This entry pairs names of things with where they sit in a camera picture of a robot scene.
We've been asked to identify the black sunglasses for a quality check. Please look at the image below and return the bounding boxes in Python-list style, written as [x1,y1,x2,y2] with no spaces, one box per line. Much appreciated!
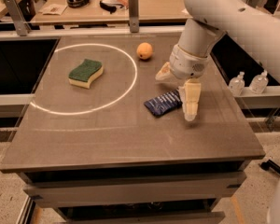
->
[100,0,124,14]

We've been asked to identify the clear plastic bottle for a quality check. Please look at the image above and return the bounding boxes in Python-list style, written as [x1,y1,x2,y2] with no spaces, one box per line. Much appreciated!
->
[229,72,245,96]
[249,70,268,94]

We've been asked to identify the black robot base wheel leg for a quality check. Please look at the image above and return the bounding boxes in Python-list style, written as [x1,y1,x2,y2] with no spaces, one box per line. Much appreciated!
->
[260,160,280,175]

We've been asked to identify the wooden back desk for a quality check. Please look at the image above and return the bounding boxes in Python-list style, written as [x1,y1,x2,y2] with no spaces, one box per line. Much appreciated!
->
[29,0,194,26]

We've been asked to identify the clear plastic bottle left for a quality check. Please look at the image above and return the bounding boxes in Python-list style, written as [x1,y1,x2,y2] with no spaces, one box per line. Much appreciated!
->
[229,72,245,96]

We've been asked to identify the grey drawer cabinet table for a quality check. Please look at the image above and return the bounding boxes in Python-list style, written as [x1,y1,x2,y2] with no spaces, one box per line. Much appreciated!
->
[1,34,264,224]

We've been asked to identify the blue rxbar blueberry packet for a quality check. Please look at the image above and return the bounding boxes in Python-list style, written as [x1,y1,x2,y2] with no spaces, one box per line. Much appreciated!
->
[144,90,182,117]

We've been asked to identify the printed paper card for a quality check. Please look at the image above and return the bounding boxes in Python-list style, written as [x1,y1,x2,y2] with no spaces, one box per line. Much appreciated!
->
[41,4,67,15]

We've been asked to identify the clear plastic bottle right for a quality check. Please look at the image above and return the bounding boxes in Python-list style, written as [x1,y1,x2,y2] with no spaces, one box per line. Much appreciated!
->
[249,70,268,94]

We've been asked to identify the left metal bracket post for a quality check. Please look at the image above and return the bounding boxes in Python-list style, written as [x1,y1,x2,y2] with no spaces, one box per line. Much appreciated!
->
[3,0,31,36]

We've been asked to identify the middle metal bracket post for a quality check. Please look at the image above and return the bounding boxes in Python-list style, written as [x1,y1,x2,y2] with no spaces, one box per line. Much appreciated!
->
[128,0,139,33]

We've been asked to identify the green and yellow sponge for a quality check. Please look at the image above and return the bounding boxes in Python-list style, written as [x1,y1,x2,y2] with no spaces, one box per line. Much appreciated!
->
[68,59,104,89]

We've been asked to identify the orange fruit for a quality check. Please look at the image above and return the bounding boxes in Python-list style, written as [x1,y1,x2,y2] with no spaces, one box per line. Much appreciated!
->
[136,43,153,60]

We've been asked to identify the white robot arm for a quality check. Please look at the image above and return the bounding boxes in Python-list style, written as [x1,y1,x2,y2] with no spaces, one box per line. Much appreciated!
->
[156,0,280,121]

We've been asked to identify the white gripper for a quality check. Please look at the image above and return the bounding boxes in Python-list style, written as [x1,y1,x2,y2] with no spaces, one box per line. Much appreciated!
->
[155,45,209,121]

